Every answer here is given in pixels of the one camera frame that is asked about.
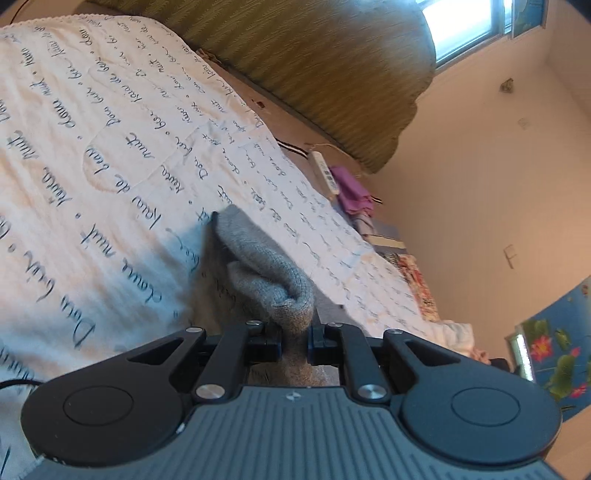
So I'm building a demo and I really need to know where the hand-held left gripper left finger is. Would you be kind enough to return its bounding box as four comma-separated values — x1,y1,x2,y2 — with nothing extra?
124,320,283,405

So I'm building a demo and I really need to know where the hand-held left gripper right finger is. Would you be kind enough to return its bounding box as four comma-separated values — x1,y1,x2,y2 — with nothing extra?
307,323,463,403

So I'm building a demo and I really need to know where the grey sweater with navy sleeves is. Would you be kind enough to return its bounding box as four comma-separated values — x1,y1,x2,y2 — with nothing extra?
203,204,347,388

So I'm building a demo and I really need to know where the red floral print cloth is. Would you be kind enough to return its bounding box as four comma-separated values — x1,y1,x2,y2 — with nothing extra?
392,251,442,322

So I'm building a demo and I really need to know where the striped cloth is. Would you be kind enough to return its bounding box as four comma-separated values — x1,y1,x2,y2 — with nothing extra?
353,215,407,253

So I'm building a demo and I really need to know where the white garment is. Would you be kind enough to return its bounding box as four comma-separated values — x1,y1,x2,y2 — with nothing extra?
441,320,476,360

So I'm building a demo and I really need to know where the purple cloth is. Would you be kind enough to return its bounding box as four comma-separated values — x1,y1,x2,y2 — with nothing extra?
331,165,376,216

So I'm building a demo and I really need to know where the white power strip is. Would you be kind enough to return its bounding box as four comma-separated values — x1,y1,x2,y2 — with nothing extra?
307,151,341,197

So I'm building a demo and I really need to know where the blue floral cloth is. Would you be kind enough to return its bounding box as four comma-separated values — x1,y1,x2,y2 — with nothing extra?
515,276,591,418

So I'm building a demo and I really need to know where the olive woven headboard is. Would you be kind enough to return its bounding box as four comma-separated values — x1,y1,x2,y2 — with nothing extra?
85,0,437,175

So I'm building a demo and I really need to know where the white quilt with script print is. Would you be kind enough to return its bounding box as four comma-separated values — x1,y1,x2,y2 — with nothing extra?
0,14,462,480

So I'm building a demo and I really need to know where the window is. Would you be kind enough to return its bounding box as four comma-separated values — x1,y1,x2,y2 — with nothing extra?
416,0,514,71

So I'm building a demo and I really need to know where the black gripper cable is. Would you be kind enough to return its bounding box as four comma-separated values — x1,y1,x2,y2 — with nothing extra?
0,379,44,393

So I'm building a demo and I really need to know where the blue wall poster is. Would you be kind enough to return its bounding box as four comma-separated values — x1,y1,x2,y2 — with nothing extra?
512,0,548,38

